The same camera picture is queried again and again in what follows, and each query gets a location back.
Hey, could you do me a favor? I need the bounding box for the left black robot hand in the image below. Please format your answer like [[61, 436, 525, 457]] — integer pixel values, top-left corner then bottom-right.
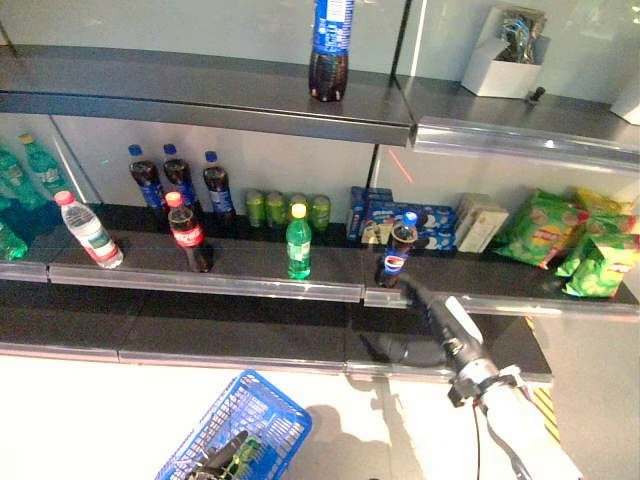
[[187, 433, 265, 480]]

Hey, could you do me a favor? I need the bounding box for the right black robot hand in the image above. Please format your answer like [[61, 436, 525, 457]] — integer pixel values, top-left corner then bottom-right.
[[360, 273, 522, 402]]

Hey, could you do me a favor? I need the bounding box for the blue plastic shopping basket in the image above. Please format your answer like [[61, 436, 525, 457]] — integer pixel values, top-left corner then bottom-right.
[[153, 368, 314, 480]]

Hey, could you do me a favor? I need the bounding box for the small Pepsi cola bottle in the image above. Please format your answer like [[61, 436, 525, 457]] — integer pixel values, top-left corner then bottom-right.
[[374, 210, 420, 290]]

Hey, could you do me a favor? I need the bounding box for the blue Oreo cookie box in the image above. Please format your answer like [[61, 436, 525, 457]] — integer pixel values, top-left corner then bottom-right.
[[361, 201, 457, 252], [346, 185, 395, 242]]

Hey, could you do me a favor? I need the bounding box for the white carton box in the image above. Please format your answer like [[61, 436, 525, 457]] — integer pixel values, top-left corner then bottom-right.
[[453, 192, 511, 254]]

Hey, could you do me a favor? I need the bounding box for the yellow black hazard tape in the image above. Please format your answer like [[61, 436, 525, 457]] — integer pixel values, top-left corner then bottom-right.
[[530, 385, 562, 444]]

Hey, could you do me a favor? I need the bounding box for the black bottom shelf board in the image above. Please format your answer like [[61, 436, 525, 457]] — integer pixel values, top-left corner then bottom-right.
[[0, 279, 554, 385]]

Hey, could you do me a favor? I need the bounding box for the green Lays chips bag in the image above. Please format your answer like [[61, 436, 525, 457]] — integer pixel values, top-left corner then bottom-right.
[[555, 231, 640, 300], [493, 187, 590, 270]]

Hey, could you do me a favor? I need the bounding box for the green Sprite bottle yellow cap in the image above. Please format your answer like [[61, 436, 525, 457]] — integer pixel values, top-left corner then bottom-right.
[[285, 202, 313, 281]]

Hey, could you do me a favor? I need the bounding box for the yellow Lays chips bag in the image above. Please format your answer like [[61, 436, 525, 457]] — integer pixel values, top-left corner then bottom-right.
[[568, 186, 640, 238]]

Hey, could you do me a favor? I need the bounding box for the Coca-Cola bottle red label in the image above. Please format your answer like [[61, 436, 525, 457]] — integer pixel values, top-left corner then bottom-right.
[[165, 191, 215, 274]]

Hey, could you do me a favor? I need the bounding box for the clear water bottle red cap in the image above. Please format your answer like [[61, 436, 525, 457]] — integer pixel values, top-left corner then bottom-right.
[[53, 189, 125, 271]]

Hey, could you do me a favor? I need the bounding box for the open white cardboard box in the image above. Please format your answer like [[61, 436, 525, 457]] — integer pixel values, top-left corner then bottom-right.
[[459, 4, 552, 100]]

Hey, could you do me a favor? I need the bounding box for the large Pepsi cola bottle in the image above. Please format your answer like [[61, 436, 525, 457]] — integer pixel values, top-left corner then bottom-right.
[[307, 0, 357, 104]]

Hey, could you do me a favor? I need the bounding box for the green tea bottle yellow cap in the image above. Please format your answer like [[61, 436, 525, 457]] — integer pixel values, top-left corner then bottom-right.
[[18, 132, 72, 201]]

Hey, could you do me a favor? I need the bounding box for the dark grey shelf board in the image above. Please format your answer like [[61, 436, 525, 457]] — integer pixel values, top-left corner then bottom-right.
[[0, 43, 419, 148]]

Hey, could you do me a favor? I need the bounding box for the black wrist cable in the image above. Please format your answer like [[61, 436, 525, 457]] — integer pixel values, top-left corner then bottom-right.
[[469, 399, 485, 480]]

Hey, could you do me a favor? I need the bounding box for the black shelf with clear rail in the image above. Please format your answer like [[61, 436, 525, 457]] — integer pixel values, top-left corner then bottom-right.
[[0, 202, 640, 317]]

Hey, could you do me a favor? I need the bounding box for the grey shelf with clear rail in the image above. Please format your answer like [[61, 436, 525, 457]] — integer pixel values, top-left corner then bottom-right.
[[394, 74, 640, 174]]

